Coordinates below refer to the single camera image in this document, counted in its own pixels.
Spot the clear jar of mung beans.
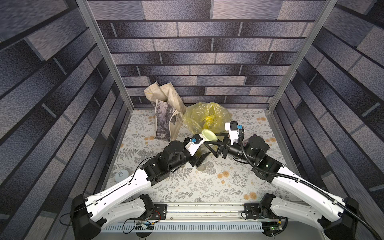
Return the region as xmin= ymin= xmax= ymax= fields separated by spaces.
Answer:
xmin=195 ymin=144 xmax=211 ymax=155

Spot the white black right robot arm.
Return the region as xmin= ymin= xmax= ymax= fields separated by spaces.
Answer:
xmin=200 ymin=130 xmax=359 ymax=240

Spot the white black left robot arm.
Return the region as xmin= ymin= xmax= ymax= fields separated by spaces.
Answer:
xmin=70 ymin=138 xmax=207 ymax=240

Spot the small clear bean jar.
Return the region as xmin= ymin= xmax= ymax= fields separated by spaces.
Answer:
xmin=197 ymin=161 xmax=207 ymax=172

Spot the yellow plastic trash bag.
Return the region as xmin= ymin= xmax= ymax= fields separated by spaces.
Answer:
xmin=182 ymin=102 xmax=232 ymax=134

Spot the purple packet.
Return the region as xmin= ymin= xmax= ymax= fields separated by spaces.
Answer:
xmin=266 ymin=138 xmax=277 ymax=144

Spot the beige printed tote bag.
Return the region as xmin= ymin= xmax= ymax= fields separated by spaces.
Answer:
xmin=144 ymin=82 xmax=187 ymax=142

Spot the white round lid with symbol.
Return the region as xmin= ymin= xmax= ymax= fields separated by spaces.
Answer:
xmin=115 ymin=169 xmax=130 ymax=183

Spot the green circuit board left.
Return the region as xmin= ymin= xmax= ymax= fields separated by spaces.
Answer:
xmin=135 ymin=222 xmax=154 ymax=231

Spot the green circuit board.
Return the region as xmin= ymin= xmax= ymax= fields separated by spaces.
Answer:
xmin=262 ymin=222 xmax=283 ymax=232
xmin=135 ymin=222 xmax=154 ymax=231

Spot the green circuit board right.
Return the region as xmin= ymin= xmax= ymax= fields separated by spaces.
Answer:
xmin=262 ymin=222 xmax=283 ymax=232

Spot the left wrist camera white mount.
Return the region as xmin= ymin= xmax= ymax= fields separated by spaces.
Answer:
xmin=185 ymin=134 xmax=206 ymax=156

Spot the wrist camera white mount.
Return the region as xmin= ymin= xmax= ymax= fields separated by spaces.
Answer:
xmin=225 ymin=121 xmax=244 ymax=146
xmin=185 ymin=134 xmax=206 ymax=156

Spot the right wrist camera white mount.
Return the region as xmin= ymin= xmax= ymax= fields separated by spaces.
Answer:
xmin=225 ymin=121 xmax=244 ymax=146

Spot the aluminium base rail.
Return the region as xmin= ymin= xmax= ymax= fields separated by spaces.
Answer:
xmin=102 ymin=203 xmax=288 ymax=237

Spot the black corrugated cable conduit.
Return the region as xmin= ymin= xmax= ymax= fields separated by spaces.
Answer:
xmin=237 ymin=128 xmax=383 ymax=240

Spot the aluminium frame post right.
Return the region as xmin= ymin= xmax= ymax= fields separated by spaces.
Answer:
xmin=267 ymin=0 xmax=339 ymax=112

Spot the aluminium frame post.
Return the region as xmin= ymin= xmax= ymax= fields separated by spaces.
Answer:
xmin=267 ymin=0 xmax=339 ymax=112
xmin=74 ymin=0 xmax=135 ymax=112

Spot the aluminium frame post left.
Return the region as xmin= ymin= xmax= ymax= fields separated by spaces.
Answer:
xmin=74 ymin=0 xmax=135 ymax=112

